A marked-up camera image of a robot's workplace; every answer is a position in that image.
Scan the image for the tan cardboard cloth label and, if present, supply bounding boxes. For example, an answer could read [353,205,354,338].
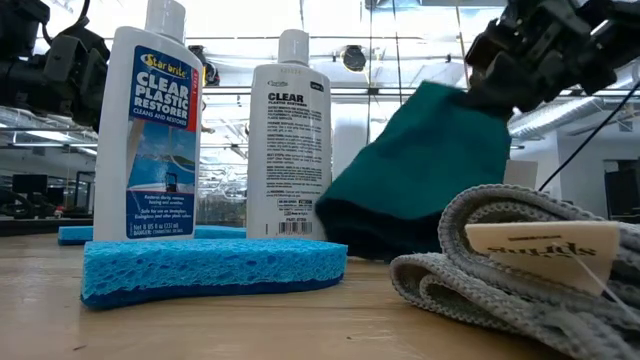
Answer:
[464,219,621,297]

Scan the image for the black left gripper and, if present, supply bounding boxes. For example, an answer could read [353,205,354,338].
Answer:
[0,29,111,131]

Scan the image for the small black monitor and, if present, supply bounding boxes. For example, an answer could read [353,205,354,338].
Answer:
[12,173,49,196]

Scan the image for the dark cabinet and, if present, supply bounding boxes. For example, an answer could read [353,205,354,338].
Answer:
[603,158,640,224]

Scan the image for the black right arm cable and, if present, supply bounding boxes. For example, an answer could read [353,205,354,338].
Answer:
[537,79,640,193]

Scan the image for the grey waffle cloth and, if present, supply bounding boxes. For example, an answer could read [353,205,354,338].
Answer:
[389,183,640,360]

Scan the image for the dark green cloth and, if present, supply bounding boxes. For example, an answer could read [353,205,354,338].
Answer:
[314,79,512,262]

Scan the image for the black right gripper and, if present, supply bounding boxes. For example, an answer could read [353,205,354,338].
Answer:
[464,0,619,117]

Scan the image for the white plastic restorer bottle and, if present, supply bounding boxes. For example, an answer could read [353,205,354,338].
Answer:
[246,28,333,242]
[93,0,205,242]

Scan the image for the yellow hanging cord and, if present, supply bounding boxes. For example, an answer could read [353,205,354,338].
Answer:
[453,0,471,89]

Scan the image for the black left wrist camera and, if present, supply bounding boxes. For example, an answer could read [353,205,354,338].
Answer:
[0,0,51,56]

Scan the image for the black ceiling reel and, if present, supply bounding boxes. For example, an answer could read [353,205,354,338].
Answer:
[341,44,368,74]
[187,44,221,87]

